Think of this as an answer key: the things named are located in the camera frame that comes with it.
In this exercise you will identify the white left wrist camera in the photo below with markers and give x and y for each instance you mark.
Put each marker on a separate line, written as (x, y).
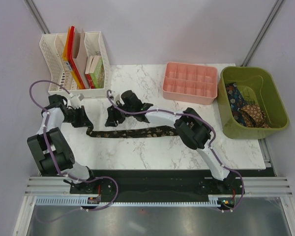
(75, 100)

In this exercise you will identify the aluminium frame rail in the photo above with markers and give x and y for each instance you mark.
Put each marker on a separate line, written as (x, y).
(254, 187)

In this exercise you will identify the right aluminium corner post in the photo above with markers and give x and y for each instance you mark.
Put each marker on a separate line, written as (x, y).
(263, 31)

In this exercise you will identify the slotted cable duct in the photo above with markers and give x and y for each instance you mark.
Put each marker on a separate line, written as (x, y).
(88, 202)

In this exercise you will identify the left aluminium corner post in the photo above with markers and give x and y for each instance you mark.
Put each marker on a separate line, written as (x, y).
(37, 16)

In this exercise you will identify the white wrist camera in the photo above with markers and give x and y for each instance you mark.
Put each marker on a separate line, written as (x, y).
(75, 100)
(115, 98)

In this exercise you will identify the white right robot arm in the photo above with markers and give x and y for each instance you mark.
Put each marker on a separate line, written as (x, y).
(194, 132)

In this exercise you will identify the brown floral tie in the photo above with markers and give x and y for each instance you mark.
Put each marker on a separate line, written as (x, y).
(252, 116)

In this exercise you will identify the navy floral tie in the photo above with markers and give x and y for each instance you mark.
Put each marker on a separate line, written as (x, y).
(236, 102)

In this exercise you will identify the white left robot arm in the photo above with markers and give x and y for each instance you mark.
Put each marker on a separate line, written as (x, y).
(50, 149)

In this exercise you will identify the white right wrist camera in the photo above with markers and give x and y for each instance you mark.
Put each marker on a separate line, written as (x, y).
(115, 98)

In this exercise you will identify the aluminium corner post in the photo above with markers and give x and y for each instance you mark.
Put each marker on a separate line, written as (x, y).
(37, 16)
(263, 31)

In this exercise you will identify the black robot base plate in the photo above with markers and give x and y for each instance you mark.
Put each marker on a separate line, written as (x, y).
(161, 186)

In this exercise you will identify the orange folder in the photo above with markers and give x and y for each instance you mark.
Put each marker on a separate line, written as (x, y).
(67, 56)

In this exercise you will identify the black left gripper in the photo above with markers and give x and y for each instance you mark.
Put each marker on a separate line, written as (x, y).
(83, 121)

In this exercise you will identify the red folder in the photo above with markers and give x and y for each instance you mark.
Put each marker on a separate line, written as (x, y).
(78, 56)

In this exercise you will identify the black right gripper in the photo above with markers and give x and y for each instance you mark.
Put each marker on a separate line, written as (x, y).
(112, 117)

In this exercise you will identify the beige cardboard folder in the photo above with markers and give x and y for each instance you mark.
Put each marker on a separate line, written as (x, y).
(80, 55)

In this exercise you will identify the red book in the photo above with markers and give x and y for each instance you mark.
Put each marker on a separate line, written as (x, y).
(87, 72)

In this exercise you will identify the pink divided organizer tray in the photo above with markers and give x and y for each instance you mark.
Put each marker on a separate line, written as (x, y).
(190, 83)

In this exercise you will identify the black gold floral tie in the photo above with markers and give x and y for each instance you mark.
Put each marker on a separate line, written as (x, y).
(151, 132)

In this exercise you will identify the white plastic file rack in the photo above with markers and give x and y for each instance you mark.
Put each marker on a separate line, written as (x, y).
(63, 70)

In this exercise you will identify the green book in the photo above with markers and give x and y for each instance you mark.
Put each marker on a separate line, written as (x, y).
(97, 72)

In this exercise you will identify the olive green plastic bin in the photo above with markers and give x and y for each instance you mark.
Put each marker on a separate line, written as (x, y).
(257, 87)

